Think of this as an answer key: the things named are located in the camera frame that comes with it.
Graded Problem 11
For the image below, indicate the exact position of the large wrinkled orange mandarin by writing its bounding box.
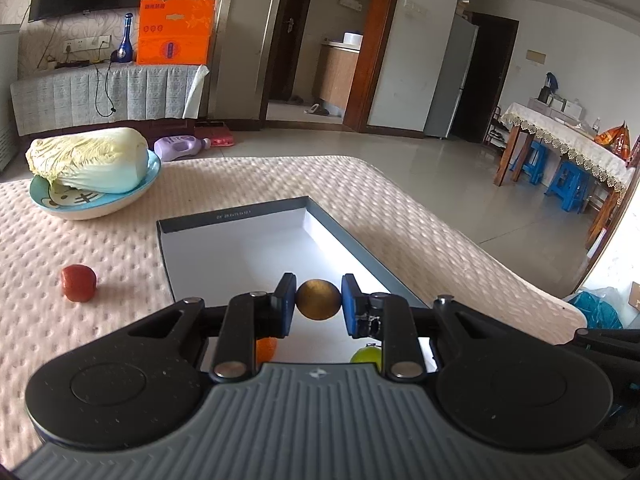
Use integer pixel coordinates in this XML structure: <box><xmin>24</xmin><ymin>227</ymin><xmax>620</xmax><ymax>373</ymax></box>
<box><xmin>255</xmin><ymin>337</ymin><xmax>278</xmax><ymax>367</ymax></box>

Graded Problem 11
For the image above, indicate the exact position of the large green jujube fruit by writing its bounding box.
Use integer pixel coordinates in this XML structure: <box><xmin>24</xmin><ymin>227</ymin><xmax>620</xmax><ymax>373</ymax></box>
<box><xmin>350</xmin><ymin>344</ymin><xmax>382</xmax><ymax>372</ymax></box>

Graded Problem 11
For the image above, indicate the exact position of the brown round longan fruit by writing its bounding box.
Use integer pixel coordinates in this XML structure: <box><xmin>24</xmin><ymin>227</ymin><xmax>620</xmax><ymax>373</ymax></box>
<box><xmin>295</xmin><ymin>280</ymin><xmax>342</xmax><ymax>321</ymax></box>

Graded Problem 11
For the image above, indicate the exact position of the red jujube fruit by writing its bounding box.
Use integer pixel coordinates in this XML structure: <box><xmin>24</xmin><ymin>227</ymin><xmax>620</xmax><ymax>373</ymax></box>
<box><xmin>61</xmin><ymin>264</ymin><xmax>96</xmax><ymax>302</ymax></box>

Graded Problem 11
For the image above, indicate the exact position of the wooden kitchen cabinet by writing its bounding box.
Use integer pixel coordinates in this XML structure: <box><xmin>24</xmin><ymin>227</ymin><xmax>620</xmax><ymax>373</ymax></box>
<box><xmin>312</xmin><ymin>44</ymin><xmax>359</xmax><ymax>115</ymax></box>

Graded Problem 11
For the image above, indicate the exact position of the teal plastic bag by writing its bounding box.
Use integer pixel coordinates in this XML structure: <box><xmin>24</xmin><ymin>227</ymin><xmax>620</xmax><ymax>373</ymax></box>
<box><xmin>565</xmin><ymin>287</ymin><xmax>638</xmax><ymax>330</ymax></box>

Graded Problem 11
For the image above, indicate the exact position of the grey cardboard box tray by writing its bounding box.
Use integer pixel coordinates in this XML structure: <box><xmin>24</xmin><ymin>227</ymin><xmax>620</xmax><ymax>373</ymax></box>
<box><xmin>156</xmin><ymin>195</ymin><xmax>435</xmax><ymax>361</ymax></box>

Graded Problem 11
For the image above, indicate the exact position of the blue plastic stool near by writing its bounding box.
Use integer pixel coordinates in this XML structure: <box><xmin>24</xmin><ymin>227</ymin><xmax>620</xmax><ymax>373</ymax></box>
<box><xmin>544</xmin><ymin>159</ymin><xmax>592</xmax><ymax>214</ymax></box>

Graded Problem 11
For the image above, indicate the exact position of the blue plastic stool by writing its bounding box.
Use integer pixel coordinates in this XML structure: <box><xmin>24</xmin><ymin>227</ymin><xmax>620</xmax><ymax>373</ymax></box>
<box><xmin>510</xmin><ymin>136</ymin><xmax>549</xmax><ymax>185</ymax></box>
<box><xmin>544</xmin><ymin>159</ymin><xmax>592</xmax><ymax>214</ymax></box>

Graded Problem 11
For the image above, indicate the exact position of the red tray on floor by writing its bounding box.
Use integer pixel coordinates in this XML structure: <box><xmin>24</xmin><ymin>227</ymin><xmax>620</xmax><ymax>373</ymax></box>
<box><xmin>194</xmin><ymin>120</ymin><xmax>235</xmax><ymax>148</ymax></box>

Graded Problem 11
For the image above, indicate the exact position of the purple detergent bottle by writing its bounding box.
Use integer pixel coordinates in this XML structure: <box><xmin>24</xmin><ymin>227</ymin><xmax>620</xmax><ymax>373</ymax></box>
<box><xmin>153</xmin><ymin>136</ymin><xmax>212</xmax><ymax>162</ymax></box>

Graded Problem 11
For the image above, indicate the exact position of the pink quilted table cover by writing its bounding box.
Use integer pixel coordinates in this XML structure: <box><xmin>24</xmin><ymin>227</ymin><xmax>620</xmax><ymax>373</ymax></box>
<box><xmin>1</xmin><ymin>156</ymin><xmax>586</xmax><ymax>468</ymax></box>

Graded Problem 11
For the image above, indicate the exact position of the blue plastic stool far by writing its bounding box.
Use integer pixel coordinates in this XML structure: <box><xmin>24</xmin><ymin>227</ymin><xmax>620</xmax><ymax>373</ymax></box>
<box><xmin>510</xmin><ymin>136</ymin><xmax>549</xmax><ymax>185</ymax></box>

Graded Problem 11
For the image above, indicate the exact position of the napa cabbage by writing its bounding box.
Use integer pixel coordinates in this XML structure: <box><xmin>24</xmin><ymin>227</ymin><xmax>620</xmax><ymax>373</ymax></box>
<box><xmin>26</xmin><ymin>127</ymin><xmax>149</xmax><ymax>194</ymax></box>

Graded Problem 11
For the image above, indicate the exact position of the lace covered dining table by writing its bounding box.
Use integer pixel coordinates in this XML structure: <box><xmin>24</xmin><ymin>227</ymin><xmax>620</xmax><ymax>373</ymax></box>
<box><xmin>494</xmin><ymin>103</ymin><xmax>639</xmax><ymax>248</ymax></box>

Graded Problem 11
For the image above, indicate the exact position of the light blue ceramic plate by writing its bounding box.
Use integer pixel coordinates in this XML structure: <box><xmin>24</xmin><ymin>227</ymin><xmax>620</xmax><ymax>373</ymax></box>
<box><xmin>29</xmin><ymin>151</ymin><xmax>162</xmax><ymax>221</ymax></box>

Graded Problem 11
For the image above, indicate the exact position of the cloth covered tv cabinet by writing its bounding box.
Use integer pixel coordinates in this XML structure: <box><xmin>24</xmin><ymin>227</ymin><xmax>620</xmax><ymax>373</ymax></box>
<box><xmin>11</xmin><ymin>63</ymin><xmax>209</xmax><ymax>136</ymax></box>

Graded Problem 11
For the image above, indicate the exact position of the white container on cabinet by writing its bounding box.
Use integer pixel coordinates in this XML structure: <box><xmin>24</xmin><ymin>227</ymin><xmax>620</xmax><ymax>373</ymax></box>
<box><xmin>343</xmin><ymin>32</ymin><xmax>363</xmax><ymax>51</ymax></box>

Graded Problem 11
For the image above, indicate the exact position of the blue glass bottle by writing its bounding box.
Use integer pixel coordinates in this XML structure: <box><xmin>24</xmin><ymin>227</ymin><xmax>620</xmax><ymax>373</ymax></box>
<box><xmin>114</xmin><ymin>13</ymin><xmax>134</xmax><ymax>63</ymax></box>

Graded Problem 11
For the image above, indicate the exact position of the orange gift box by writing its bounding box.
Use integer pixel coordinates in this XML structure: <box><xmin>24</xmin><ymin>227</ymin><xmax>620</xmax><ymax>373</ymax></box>
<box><xmin>137</xmin><ymin>0</ymin><xmax>215</xmax><ymax>65</ymax></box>

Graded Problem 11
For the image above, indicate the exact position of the white chest freezer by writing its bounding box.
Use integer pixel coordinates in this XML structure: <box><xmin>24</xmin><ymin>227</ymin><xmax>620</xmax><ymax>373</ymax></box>
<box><xmin>0</xmin><ymin>24</ymin><xmax>20</xmax><ymax>171</ymax></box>

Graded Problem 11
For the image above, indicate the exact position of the black power cable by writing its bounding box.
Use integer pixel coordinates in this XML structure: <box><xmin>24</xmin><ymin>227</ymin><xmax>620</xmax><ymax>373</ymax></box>
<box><xmin>92</xmin><ymin>41</ymin><xmax>120</xmax><ymax>120</ymax></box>

